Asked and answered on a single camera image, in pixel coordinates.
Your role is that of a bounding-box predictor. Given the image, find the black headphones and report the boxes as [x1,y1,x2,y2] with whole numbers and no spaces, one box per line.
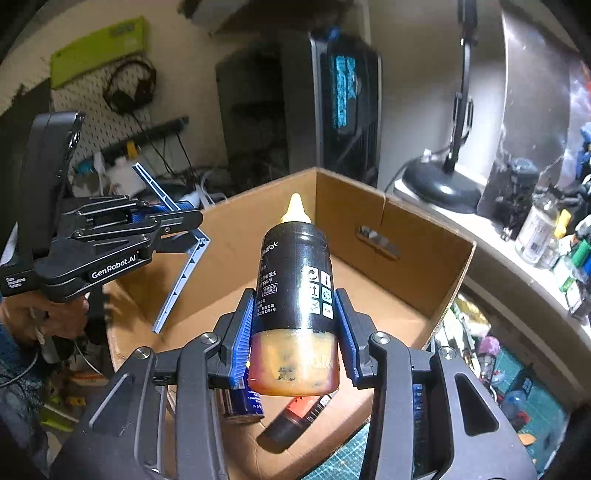
[102,59,158,114]

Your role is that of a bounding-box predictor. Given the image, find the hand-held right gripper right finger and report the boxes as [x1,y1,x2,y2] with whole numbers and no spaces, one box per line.
[333,288,541,480]

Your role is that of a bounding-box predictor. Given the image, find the blue can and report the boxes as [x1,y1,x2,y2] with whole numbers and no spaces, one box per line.
[226,388,265,423]

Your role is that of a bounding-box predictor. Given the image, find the black wall rail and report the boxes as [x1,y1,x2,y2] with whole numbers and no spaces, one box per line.
[90,116,190,160]

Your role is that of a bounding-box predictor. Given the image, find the black desk lamp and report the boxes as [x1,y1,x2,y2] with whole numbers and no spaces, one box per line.
[403,0,483,214]

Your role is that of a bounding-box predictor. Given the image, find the white blue robot model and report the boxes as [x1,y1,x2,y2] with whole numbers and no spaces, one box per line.
[573,120,591,195]

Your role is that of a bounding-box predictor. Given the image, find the cardboard box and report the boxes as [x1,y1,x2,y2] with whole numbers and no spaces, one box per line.
[102,167,476,480]

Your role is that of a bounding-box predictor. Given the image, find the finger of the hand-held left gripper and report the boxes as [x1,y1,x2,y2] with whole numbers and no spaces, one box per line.
[58,194,204,229]
[48,220,206,256]

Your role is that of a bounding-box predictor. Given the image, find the green cutting mat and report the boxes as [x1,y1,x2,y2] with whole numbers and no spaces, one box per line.
[462,342,573,462]

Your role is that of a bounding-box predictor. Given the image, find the person's left hand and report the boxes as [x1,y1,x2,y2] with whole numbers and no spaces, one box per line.
[0,295,88,352]

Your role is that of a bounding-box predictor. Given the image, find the white pegboard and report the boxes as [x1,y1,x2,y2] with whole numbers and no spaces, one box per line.
[51,55,160,160]

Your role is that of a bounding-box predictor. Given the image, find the black label yellow liquid bottle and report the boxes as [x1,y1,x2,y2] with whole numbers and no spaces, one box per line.
[249,193,341,397]

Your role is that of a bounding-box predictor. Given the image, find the clear glass bottle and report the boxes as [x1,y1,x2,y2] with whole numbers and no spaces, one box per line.
[515,194,561,265]

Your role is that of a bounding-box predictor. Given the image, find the black boxy device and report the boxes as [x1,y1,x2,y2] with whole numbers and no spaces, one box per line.
[478,157,541,232]

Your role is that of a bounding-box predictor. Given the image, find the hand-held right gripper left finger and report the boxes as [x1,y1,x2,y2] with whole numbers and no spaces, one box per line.
[48,288,257,480]

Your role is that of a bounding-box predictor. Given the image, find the white shelf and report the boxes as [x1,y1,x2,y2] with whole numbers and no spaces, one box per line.
[392,175,591,333]

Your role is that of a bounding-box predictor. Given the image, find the red and black bottle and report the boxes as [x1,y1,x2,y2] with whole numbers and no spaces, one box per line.
[256,394,333,450]

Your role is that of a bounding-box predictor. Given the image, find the blue plastic bracket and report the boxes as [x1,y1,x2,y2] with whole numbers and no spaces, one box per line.
[131,161,212,334]

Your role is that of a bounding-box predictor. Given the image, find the black computer tower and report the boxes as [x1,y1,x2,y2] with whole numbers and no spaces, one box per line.
[215,27,383,188]

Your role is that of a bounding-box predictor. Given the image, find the dark starry backdrop panel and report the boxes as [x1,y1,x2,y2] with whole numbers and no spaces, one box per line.
[480,9,591,195]

